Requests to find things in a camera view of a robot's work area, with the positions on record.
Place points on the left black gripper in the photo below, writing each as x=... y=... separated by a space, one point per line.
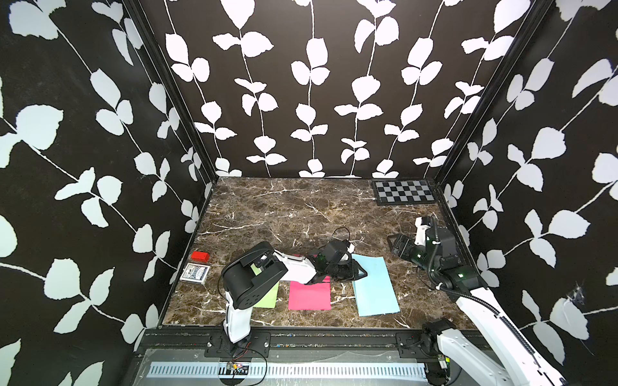
x=352 y=273

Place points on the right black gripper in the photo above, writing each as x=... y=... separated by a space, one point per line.
x=404 y=240

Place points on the light blue paper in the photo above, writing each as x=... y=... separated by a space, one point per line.
x=374 y=294

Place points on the pink paper sheet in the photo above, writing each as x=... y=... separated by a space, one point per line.
x=310 y=297

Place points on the yellow-green paper sheet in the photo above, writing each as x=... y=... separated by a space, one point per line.
x=270 y=299

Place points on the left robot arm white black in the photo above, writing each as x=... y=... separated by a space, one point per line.
x=248 y=279

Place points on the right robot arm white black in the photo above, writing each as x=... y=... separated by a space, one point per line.
x=515 y=360

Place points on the checkerboard calibration board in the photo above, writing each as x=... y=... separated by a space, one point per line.
x=403 y=192

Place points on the small red box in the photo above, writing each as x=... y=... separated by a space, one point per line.
x=200 y=257

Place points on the playing card deck box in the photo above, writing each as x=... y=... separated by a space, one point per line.
x=195 y=273

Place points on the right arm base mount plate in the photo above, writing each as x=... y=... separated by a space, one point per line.
x=414 y=345

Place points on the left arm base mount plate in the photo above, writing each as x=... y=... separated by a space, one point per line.
x=255 y=345

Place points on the small electronics board with wires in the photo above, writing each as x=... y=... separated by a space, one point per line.
x=233 y=370

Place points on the white perforated rail strip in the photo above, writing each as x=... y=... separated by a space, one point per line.
x=213 y=370

